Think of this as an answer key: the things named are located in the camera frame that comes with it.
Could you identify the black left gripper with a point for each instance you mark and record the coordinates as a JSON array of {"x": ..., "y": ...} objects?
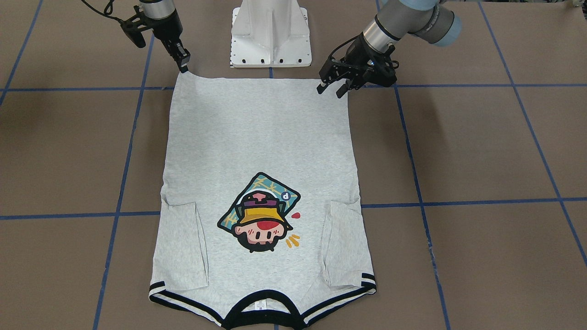
[{"x": 362, "y": 51}]

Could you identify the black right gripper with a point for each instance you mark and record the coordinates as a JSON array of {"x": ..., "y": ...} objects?
[{"x": 163, "y": 28}]

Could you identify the grey cartoon print t-shirt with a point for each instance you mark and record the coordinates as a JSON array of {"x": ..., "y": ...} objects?
[{"x": 260, "y": 218}]

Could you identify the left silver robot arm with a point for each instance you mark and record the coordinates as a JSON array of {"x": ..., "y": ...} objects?
[{"x": 427, "y": 19}]

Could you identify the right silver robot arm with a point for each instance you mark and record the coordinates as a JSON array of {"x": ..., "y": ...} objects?
[{"x": 158, "y": 9}]

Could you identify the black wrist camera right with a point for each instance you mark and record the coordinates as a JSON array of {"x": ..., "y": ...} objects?
[{"x": 135, "y": 25}]

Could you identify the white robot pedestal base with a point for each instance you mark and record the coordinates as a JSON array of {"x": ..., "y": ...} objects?
[{"x": 270, "y": 33}]

